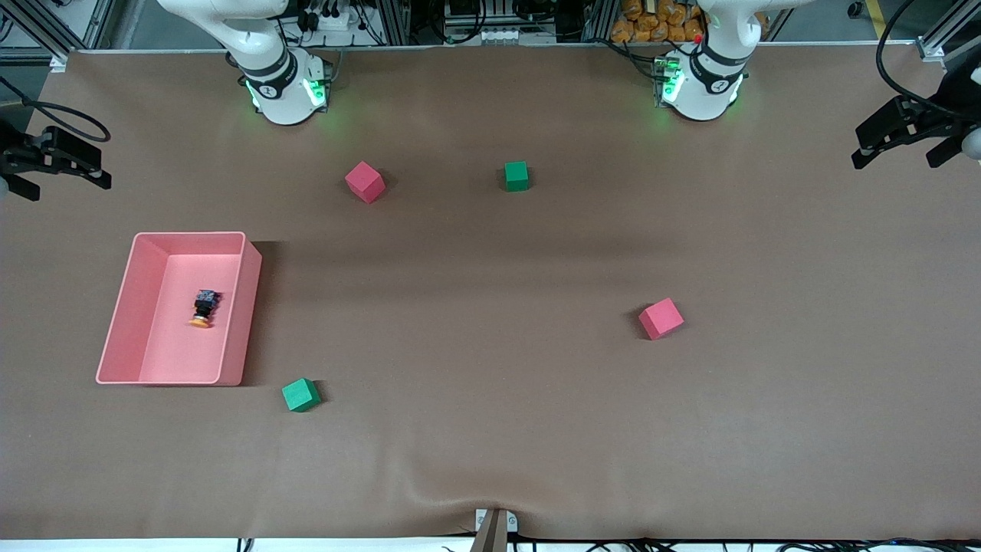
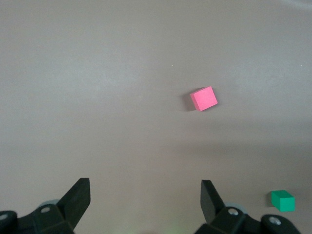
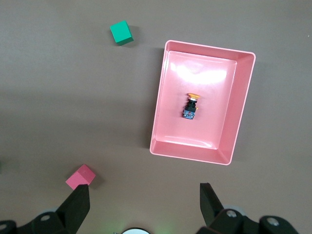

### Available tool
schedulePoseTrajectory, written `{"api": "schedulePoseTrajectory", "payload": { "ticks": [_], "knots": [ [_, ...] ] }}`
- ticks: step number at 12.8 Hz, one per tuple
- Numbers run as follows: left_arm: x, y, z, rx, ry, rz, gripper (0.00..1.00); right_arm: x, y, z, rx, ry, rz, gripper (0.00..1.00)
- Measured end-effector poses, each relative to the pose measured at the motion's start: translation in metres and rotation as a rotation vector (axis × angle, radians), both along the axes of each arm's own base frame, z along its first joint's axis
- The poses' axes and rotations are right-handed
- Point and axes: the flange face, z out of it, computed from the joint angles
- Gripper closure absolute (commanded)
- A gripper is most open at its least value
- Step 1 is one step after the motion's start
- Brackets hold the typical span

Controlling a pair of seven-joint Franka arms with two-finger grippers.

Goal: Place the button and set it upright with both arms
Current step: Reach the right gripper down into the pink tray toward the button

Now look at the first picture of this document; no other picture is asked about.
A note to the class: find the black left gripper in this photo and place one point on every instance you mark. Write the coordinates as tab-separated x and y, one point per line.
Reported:
944	116

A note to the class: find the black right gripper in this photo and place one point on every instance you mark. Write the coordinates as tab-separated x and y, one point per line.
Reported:
17	156

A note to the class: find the yellow mushroom push button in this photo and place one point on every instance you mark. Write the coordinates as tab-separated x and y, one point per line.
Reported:
204	305

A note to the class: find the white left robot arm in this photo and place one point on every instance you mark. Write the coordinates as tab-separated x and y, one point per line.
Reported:
705	96

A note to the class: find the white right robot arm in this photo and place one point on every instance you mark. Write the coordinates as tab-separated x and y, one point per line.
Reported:
276	100

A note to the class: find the pink plastic bin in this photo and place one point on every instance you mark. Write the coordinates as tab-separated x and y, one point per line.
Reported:
176	353

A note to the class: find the bag of orange objects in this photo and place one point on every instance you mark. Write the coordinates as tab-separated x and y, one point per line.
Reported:
651	23

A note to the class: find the red foam cube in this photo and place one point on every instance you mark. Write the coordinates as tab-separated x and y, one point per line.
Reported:
364	182
661	319

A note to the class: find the green foam cube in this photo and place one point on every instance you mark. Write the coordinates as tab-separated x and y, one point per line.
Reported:
300	395
516	176

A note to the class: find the white terminal strip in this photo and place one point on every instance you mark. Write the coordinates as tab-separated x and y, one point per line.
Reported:
502	35

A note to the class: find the brown table mat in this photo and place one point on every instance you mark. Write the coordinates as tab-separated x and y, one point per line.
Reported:
490	429

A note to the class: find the aluminium frame profile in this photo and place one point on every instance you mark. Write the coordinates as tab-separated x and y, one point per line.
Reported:
46	31
946	38

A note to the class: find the metal camera pole bracket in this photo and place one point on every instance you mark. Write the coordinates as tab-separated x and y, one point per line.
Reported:
493	533

